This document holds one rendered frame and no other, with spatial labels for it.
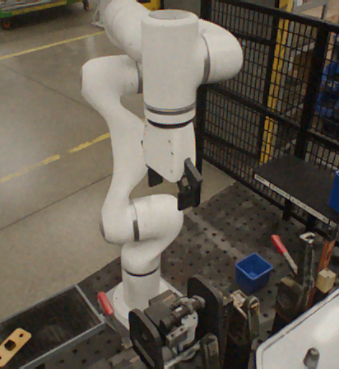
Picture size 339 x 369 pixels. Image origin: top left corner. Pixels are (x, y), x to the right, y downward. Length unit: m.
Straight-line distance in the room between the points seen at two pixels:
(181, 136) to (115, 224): 0.50
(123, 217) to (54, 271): 1.64
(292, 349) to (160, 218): 0.46
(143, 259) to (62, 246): 1.68
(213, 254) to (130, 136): 0.81
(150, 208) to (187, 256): 0.62
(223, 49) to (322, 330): 0.78
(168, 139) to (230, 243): 1.16
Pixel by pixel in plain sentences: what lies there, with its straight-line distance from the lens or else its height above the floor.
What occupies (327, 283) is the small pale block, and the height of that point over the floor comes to 1.05.
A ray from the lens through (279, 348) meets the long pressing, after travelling 1.14.
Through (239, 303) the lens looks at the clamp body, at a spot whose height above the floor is 1.07.
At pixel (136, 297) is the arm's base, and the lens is 1.38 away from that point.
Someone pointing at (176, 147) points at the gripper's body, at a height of 1.57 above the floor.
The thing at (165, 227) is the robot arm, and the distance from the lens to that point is 1.18.
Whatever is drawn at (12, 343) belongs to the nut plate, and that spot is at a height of 1.17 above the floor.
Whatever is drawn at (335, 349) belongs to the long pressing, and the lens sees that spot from 1.18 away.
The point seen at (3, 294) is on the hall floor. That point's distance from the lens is 2.71.
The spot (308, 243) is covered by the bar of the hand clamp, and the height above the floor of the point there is 1.20.
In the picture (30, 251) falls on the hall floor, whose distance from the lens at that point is 2.92.
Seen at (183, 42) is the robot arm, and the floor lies 1.73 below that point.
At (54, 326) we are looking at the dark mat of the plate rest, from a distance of 0.97.
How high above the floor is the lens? 1.91
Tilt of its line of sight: 36 degrees down
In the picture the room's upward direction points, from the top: straight up
